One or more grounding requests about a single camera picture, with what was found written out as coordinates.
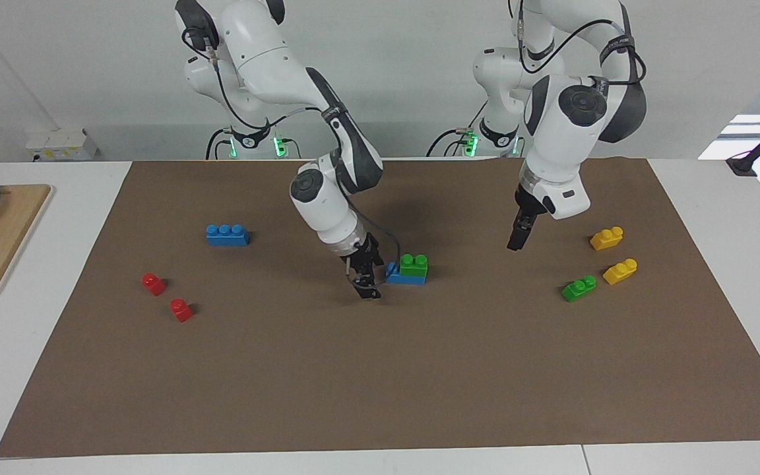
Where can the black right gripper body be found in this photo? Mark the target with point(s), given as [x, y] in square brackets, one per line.
[365, 254]

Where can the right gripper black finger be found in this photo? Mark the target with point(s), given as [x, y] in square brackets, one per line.
[380, 270]
[370, 290]

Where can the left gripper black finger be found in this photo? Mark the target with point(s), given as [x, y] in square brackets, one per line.
[517, 241]
[530, 224]

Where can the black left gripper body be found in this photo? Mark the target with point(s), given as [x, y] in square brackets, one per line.
[528, 201]

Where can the blue three-stud toy brick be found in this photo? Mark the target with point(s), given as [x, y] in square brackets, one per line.
[228, 237]
[406, 280]

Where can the green two-stud toy brick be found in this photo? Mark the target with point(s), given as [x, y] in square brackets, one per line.
[414, 267]
[578, 290]

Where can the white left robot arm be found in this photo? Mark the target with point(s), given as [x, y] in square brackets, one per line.
[558, 145]

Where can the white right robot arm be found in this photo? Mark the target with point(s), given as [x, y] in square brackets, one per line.
[261, 59]

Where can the yellow two-stud toy brick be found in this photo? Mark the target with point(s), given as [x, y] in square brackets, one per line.
[605, 240]
[619, 273]

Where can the brown table mat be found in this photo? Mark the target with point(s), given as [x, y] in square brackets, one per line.
[380, 369]

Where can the red one-stud toy brick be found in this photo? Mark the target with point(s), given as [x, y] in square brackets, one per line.
[154, 285]
[181, 311]

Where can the wooden cutting board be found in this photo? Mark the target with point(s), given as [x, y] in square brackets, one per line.
[4, 244]

